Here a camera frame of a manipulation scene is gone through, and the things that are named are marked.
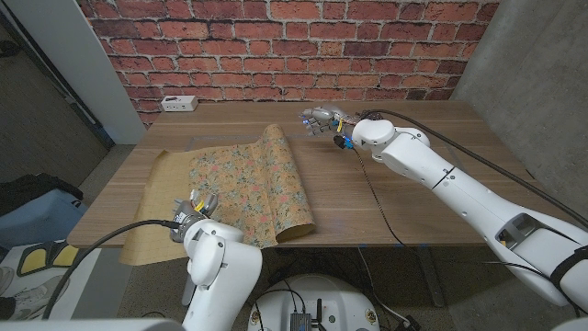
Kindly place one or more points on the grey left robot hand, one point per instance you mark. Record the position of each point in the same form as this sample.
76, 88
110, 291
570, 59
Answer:
193, 211

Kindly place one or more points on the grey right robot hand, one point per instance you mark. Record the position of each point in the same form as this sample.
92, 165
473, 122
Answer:
326, 120

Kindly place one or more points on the floral kraft wrapping paper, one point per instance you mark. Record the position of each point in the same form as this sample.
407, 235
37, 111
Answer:
248, 184

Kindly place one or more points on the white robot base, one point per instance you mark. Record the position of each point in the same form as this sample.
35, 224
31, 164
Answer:
317, 294

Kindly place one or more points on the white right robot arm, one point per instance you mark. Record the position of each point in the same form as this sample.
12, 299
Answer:
459, 193

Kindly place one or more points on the red brick printed backdrop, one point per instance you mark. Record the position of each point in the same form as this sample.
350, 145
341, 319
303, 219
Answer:
285, 46

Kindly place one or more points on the white power strip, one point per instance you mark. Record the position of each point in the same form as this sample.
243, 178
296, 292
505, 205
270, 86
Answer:
179, 103

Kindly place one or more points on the grey electronics box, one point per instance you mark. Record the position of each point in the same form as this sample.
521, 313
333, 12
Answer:
301, 322

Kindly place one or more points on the black cloth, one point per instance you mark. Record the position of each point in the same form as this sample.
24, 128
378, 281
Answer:
32, 188

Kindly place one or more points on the white sneaker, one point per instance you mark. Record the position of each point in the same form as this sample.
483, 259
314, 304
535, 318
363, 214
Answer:
37, 299

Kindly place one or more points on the grey table leg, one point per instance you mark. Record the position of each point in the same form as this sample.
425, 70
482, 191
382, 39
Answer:
429, 276

